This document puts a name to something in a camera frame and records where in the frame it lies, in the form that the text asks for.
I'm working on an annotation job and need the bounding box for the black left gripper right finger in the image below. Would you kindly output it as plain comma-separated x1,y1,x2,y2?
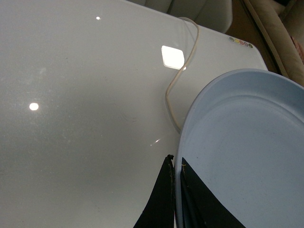
180,158,244,228

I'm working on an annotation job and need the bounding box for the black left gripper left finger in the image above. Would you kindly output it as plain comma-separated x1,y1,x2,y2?
134,154,175,228

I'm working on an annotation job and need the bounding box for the light blue plate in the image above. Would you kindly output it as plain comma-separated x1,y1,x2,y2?
175,69,304,228

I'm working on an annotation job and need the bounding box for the coloured dot sticker strip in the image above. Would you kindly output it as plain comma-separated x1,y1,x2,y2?
229,37,253,49

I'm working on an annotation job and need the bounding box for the grey armchair right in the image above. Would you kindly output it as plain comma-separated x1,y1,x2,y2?
168,0,233,33

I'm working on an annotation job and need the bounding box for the beige sofa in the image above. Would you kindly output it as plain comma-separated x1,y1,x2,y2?
244,0,304,86

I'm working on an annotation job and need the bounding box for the white power cable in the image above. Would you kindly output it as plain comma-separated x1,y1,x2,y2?
165,17,200,133

